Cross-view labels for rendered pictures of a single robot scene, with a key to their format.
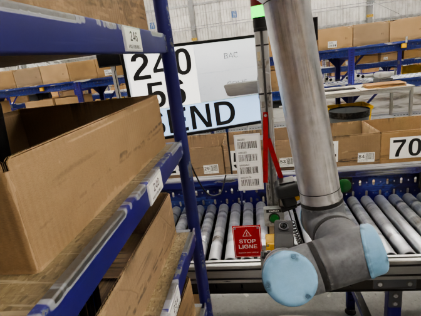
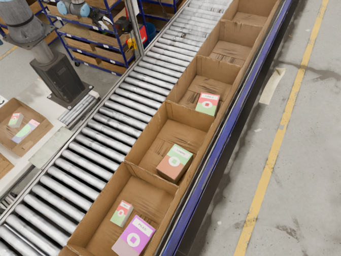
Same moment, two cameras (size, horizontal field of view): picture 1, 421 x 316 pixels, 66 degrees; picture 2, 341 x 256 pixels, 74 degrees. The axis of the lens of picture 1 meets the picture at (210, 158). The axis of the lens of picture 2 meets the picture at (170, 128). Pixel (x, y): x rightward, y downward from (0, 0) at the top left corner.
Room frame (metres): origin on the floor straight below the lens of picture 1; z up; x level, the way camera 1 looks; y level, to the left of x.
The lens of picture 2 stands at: (1.91, -1.55, 1.97)
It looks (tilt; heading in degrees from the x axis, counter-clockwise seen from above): 56 degrees down; 118
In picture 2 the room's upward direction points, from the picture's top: 11 degrees counter-clockwise
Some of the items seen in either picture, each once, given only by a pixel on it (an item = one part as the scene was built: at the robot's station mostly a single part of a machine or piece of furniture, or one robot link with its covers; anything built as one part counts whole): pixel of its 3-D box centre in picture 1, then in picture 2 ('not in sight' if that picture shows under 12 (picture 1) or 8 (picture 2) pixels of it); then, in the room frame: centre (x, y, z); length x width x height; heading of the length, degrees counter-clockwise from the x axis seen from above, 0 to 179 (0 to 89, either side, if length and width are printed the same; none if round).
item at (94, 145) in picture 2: not in sight; (106, 151); (1.17, -1.09, 0.72); 0.52 x 0.05 x 0.05; 171
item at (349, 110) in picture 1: (348, 133); not in sight; (4.18, -1.87, 0.32); 0.50 x 0.50 x 0.64
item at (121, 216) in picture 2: not in sight; (122, 213); (1.52, -1.43, 0.91); 0.10 x 0.06 x 0.05; 83
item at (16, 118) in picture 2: not in sight; (16, 120); (0.45, -1.08, 0.78); 0.10 x 0.06 x 0.05; 112
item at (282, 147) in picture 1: (260, 150); (229, 51); (1.76, -0.29, 0.97); 0.39 x 0.29 x 0.17; 81
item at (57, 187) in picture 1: (24, 157); not in sight; (0.46, 0.27, 1.39); 0.40 x 0.30 x 0.10; 170
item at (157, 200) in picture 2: not in sight; (130, 219); (1.58, -1.44, 0.96); 0.39 x 0.29 x 0.17; 81
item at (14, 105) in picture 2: not in sight; (16, 125); (0.52, -1.13, 0.80); 0.38 x 0.28 x 0.10; 166
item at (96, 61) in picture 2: not in sight; (92, 51); (-0.02, 0.34, 0.19); 0.40 x 0.30 x 0.10; 169
